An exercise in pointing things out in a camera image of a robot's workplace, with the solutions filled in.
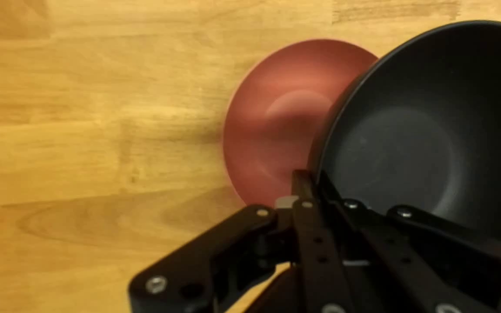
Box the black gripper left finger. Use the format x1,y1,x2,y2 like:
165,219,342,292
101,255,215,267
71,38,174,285
127,168,355,313

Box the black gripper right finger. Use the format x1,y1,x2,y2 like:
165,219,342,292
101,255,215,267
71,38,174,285
318,175,501,313

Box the black bowl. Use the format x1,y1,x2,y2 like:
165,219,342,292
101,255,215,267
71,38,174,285
308,19,501,250

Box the pink bowl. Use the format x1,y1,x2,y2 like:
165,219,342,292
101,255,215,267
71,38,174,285
221,38,379,208

